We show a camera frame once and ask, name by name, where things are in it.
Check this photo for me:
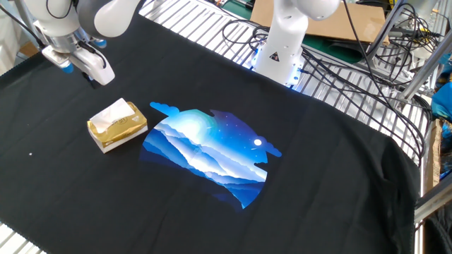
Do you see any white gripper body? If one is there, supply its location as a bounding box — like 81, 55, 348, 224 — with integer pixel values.
69, 45, 116, 87

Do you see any white napkin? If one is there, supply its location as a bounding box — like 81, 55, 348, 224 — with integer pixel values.
90, 97, 137, 134

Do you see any gold tissue pack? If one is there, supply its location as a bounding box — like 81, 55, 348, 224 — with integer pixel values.
87, 101, 149, 155

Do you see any black cloth with blue print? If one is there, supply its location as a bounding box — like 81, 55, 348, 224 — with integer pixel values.
0, 13, 423, 254

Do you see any brown cardboard sheet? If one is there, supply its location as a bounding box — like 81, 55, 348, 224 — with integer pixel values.
249, 0, 391, 45

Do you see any aluminium beam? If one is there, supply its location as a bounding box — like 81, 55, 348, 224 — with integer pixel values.
398, 38, 452, 103
415, 183, 452, 223
365, 0, 407, 64

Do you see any brown cardboard strip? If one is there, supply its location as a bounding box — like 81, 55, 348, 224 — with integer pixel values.
425, 119, 442, 191

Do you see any blue plastic bag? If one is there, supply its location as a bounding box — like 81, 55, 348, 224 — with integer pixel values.
431, 52, 452, 123

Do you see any black bag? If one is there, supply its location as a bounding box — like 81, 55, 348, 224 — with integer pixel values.
423, 207, 452, 254

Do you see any silver blue wrist mount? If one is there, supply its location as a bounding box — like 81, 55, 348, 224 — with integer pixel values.
41, 37, 107, 74

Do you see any black cable bundle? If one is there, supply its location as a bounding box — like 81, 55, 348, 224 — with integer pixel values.
299, 0, 434, 167

